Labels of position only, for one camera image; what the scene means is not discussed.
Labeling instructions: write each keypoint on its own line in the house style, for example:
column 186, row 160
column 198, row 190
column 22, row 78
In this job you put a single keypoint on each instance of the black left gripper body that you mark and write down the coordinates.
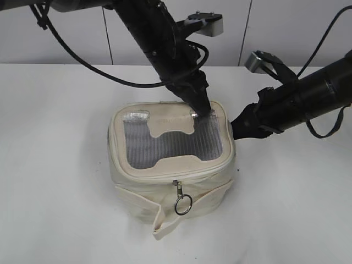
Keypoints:
column 197, row 78

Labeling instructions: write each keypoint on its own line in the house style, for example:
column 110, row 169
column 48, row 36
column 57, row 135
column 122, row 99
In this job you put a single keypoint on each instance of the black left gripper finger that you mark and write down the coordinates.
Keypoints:
column 196, row 98

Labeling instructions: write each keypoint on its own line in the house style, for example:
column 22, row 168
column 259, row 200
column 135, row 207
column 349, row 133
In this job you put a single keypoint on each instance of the silver ring zipper pull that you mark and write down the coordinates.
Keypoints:
column 184, row 202

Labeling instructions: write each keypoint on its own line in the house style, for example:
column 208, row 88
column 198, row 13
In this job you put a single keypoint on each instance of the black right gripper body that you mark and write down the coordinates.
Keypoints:
column 269, row 113

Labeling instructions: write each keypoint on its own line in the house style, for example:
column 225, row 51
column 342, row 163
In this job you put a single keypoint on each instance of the cream zippered cooler bag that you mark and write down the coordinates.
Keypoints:
column 152, row 144

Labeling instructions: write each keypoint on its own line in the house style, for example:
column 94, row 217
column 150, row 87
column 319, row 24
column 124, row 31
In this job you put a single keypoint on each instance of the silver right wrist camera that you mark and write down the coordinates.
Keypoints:
column 260, row 62

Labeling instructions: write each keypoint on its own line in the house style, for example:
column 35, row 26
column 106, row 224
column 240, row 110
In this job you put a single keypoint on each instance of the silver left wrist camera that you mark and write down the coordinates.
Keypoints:
column 207, row 24

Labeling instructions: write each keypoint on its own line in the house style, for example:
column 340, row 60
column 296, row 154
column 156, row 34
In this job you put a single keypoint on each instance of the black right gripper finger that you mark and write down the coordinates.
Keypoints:
column 246, row 125

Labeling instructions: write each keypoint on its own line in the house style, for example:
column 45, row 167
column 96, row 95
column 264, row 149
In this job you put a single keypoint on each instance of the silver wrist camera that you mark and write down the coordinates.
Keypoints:
column 207, row 24
column 260, row 62

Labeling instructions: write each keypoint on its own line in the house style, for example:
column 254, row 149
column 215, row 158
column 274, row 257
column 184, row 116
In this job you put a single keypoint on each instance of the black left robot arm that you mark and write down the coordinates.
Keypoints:
column 163, row 41

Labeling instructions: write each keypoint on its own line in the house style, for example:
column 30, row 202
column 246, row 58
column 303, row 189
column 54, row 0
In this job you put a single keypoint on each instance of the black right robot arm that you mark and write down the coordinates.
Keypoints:
column 297, row 100

